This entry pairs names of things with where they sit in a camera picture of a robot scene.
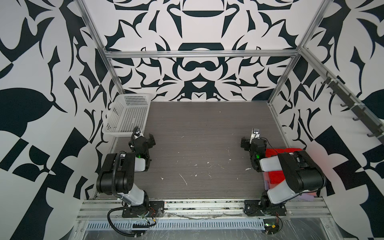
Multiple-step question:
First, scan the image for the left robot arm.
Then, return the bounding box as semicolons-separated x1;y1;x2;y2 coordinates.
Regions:
96;133;156;208

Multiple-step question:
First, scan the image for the aluminium frame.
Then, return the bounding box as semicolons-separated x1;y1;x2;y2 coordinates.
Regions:
74;0;384;145

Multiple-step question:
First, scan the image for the red t-shirt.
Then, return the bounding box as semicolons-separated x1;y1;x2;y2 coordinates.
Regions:
266;148;302;189

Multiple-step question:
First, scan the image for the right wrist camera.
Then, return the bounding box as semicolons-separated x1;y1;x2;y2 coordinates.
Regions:
250;128;260;143

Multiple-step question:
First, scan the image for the white plastic basket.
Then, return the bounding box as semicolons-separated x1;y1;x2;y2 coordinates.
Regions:
102;93;153;137

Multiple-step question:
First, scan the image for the folded pink t-shirt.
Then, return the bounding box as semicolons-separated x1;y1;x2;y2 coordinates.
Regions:
263;172;270;191

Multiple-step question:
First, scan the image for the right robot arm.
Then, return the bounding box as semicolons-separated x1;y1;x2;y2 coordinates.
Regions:
241;137;327;212

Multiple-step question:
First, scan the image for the wall hook rail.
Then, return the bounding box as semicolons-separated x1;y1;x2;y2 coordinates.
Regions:
322;71;384;145

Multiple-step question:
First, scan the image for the folded lavender t-shirt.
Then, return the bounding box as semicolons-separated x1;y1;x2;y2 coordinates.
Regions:
301;192;317;200

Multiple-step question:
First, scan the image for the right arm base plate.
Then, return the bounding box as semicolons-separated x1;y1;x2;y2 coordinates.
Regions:
244;200;287;217

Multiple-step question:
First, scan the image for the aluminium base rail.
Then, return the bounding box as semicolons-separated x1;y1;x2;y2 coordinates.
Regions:
76;198;332;221

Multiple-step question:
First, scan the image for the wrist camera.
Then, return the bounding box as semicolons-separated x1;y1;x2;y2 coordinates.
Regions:
131;126;144;140
250;128;260;143

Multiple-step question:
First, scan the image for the small green-lit circuit board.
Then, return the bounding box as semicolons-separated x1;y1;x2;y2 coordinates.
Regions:
264;218;282;236

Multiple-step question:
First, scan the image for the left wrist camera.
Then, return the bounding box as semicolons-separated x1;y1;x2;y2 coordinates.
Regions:
131;126;144;140

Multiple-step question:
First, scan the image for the white slotted cable duct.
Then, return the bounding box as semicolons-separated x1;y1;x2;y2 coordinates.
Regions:
85;218;266;231

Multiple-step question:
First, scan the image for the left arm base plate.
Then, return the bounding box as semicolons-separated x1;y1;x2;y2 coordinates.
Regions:
122;201;165;218

